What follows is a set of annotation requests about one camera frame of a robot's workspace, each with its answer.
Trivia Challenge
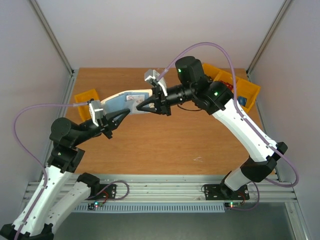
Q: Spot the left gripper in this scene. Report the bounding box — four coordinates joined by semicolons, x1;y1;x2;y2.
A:
72;105;130;146

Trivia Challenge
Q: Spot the white patterned card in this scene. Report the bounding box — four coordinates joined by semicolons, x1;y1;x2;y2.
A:
126;94;145;108

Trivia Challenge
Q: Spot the beige card holder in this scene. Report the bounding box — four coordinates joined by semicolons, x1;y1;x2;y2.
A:
100;89;153;115

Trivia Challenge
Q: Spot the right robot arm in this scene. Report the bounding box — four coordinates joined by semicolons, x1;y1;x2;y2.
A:
136;56;288;199

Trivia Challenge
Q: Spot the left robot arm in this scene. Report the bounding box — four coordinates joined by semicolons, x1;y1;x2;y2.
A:
0;108;130;240

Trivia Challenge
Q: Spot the yellow bin with black cards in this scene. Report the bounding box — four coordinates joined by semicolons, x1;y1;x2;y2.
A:
202;63;223;81

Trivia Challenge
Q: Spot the yellow bin with red cards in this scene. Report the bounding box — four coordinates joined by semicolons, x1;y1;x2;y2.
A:
218;70;234;91

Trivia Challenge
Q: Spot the red cards stack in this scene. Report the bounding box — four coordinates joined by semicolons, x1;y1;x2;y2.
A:
221;81;234;91

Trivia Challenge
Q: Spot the blue card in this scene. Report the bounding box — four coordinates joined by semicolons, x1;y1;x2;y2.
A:
237;96;247;107

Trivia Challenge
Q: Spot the yellow bin with blue card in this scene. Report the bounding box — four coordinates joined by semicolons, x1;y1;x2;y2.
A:
236;78;261;113

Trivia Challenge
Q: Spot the single yellow bin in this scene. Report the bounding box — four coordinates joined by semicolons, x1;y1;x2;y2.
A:
74;88;101;121

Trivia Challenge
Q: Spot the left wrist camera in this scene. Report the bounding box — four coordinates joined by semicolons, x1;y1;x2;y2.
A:
88;99;104;127

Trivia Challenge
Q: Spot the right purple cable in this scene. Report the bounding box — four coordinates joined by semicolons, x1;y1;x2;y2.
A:
157;41;300;211

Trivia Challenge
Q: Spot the purple cable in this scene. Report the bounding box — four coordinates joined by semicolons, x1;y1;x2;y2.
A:
12;101;130;240
157;41;300;211

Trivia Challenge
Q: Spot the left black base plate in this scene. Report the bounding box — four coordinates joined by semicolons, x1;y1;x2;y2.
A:
86;184;117;201

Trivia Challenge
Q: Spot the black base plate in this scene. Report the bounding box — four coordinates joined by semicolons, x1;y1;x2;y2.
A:
86;184;117;201
201;184;250;201

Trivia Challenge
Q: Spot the aluminium rail frame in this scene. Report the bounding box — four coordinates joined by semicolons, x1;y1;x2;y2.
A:
9;67;312;240

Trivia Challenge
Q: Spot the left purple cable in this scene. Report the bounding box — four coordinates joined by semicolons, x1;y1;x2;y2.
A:
12;101;130;240

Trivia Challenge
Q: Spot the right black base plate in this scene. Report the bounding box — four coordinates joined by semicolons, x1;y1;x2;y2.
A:
201;184;250;201

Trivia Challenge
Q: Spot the grey slotted cable duct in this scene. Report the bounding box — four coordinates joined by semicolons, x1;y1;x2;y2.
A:
74;202;225;214

